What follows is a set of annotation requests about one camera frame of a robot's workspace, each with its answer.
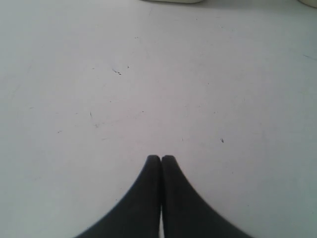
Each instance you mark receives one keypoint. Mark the cream bin with triangle mark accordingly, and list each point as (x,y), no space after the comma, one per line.
(311,3)

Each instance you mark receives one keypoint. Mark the cream bin with circle mark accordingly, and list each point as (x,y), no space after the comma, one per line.
(179,1)

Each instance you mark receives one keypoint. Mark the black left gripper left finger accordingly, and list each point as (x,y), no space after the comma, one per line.
(137,214)

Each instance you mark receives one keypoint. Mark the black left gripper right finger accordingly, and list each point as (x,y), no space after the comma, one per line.
(184,213)

